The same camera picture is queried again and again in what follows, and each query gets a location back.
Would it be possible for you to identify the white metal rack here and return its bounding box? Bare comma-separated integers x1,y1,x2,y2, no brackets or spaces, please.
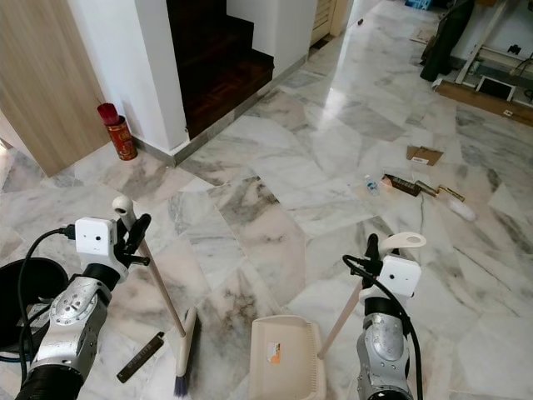
454,0,533,88

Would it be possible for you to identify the black round waste bin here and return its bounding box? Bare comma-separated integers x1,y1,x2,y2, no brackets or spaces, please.
0,257,69,363

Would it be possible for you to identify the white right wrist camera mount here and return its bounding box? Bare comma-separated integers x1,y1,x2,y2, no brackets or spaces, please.
379,254,423,299

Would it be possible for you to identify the black hanging garment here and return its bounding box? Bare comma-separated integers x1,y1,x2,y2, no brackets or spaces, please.
420,0,476,83

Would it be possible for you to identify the brown wooden board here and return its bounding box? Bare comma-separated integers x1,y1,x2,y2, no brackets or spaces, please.
436,80,533,128

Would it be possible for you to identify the red cylindrical can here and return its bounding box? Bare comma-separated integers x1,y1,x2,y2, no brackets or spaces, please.
97,102,139,163

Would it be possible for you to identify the dark flat strip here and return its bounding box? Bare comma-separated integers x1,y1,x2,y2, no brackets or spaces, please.
117,331,166,384

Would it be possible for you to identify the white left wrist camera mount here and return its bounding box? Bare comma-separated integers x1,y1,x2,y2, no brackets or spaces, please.
75,217,119,262

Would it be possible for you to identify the light wooden door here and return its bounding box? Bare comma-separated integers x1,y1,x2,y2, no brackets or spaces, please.
310,0,352,44

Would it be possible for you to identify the dark wooden staircase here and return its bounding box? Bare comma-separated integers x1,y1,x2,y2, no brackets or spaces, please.
167,0,274,140

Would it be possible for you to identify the white plastic bottle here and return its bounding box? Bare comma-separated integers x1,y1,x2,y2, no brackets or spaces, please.
443,197,477,223

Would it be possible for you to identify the gold wrapper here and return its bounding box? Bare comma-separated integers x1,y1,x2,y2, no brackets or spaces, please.
418,182,467,203

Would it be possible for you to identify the light wooden wall panel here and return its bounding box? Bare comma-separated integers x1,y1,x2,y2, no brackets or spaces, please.
0,0,113,178

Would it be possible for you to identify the beige long-handled broom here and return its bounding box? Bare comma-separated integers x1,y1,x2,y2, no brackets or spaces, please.
112,195,200,398

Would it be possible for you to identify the dark brown packet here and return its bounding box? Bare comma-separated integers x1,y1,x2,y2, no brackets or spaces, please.
381,172,423,198

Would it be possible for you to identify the brown cardboard piece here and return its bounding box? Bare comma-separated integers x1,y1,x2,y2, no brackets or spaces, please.
406,146,445,167

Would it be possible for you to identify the white framed picture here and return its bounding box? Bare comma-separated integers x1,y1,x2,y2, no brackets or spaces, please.
475,75,517,103

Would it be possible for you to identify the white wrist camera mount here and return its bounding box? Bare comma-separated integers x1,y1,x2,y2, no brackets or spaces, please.
379,254,423,299
75,217,119,262

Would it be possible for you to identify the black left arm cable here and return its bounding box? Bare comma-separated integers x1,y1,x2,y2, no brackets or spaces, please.
19,225,78,376

